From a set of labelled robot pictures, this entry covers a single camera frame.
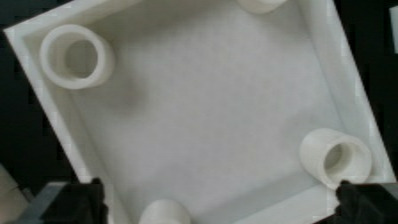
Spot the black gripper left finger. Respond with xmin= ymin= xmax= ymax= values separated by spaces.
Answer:
xmin=16 ymin=177 xmax=110 ymax=224

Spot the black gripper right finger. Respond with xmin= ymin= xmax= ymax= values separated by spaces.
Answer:
xmin=334 ymin=181 xmax=398 ymax=224

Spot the white square tabletop with sockets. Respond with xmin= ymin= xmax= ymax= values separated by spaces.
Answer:
xmin=5 ymin=0 xmax=394 ymax=224

